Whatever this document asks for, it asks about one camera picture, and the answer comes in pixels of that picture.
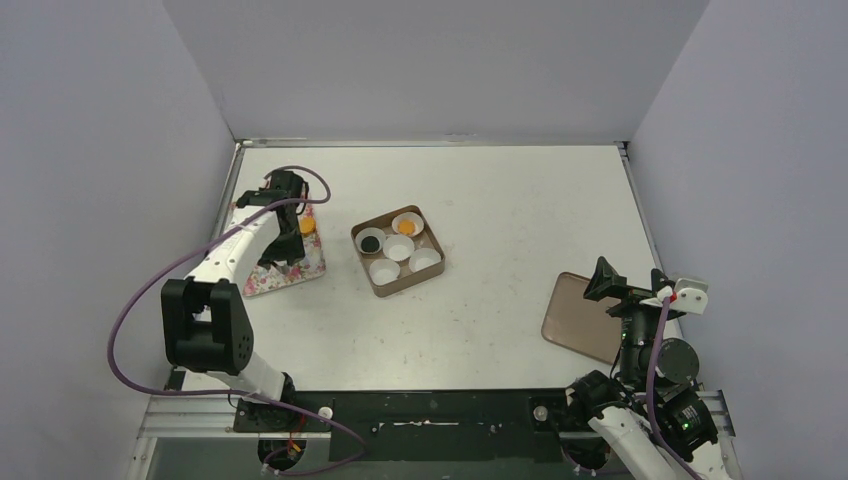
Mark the aluminium frame rail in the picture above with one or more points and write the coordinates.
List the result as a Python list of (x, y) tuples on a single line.
[(185, 414)]

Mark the white paper cup centre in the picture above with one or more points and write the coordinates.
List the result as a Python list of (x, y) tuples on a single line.
[(398, 247)]

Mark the orange round cookie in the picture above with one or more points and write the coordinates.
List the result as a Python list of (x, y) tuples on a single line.
[(407, 227), (307, 226)]

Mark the black round cookie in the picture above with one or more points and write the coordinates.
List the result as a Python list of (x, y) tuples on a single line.
[(370, 244)]

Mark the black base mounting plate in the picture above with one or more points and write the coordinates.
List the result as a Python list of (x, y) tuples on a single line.
[(563, 438)]

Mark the white paper cup right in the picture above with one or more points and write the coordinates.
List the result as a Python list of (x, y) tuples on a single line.
[(423, 258)]

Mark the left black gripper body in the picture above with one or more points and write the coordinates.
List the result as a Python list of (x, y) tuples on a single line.
[(285, 247)]

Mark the brown box lid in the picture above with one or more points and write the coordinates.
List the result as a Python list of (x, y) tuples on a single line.
[(580, 325)]

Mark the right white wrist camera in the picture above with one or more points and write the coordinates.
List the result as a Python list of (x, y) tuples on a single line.
[(685, 295)]

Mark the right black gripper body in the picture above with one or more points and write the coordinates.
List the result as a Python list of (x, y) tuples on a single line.
[(631, 301)]

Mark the white paper cup back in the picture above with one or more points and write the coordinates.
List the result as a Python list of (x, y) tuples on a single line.
[(420, 223)]

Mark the white paper cup front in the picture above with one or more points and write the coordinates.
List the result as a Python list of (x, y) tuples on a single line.
[(384, 271)]

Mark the white paper cup left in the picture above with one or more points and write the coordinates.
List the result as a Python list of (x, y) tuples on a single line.
[(378, 232)]

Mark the floral cookie tray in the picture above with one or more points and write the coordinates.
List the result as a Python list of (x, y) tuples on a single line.
[(279, 275)]

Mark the white paper cup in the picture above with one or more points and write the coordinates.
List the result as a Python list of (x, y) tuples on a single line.
[(378, 232), (420, 223), (384, 271), (398, 247), (423, 258)]

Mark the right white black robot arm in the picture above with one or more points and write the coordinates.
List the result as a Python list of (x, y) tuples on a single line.
[(648, 411)]

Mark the brown square cookie box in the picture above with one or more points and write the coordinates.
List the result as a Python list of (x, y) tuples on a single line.
[(407, 279)]

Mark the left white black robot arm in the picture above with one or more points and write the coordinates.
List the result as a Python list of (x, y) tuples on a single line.
[(206, 324)]

